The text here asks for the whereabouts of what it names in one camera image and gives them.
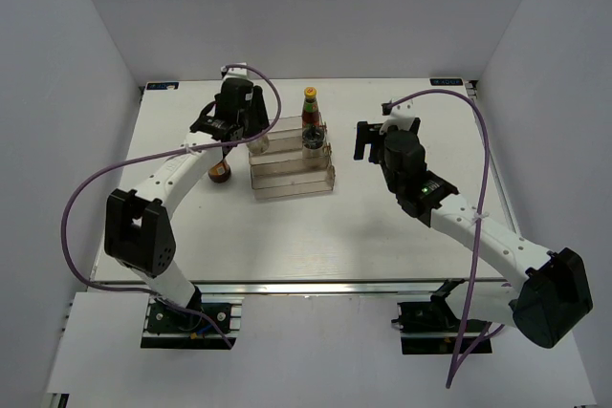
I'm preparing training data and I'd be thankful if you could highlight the white-lid red-label jar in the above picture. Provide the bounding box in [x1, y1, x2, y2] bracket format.
[302, 125, 326, 161]

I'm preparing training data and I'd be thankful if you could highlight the green-label hot sauce bottle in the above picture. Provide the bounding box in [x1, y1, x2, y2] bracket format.
[301, 86, 320, 130]

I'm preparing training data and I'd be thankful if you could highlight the red-lid chili sauce jar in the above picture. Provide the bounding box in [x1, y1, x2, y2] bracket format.
[208, 157, 231, 183]

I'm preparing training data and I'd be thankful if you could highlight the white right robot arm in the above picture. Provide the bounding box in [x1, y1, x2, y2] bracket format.
[354, 119, 593, 349]

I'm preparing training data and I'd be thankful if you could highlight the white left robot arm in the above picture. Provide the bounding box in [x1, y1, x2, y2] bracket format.
[103, 76, 269, 331]

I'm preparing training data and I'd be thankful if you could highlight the clear tiered acrylic rack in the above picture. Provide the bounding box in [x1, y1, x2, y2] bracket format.
[249, 116, 336, 201]

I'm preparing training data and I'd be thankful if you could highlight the blue right corner sticker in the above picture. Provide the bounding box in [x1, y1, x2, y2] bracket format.
[429, 77, 464, 86]

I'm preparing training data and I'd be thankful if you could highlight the blue corner sticker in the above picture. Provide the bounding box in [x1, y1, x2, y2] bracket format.
[145, 81, 179, 91]
[429, 77, 464, 86]

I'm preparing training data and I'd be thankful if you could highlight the blue left corner sticker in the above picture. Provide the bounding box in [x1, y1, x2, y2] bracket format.
[145, 81, 179, 91]

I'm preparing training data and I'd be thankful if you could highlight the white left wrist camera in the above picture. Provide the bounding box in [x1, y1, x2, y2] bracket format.
[221, 62, 250, 80]

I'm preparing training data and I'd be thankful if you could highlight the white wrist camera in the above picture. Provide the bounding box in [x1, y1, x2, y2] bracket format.
[221, 62, 250, 80]
[380, 100, 415, 135]

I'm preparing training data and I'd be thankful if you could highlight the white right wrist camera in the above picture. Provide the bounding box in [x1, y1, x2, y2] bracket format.
[380, 100, 415, 135]

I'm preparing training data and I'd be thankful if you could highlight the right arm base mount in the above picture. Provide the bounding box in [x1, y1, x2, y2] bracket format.
[391, 279, 467, 356]

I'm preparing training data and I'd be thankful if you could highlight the aluminium table front rail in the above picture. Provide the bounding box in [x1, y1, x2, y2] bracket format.
[90, 281, 517, 295]

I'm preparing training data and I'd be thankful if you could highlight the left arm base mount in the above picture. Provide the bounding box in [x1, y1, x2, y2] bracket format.
[141, 295, 242, 351]

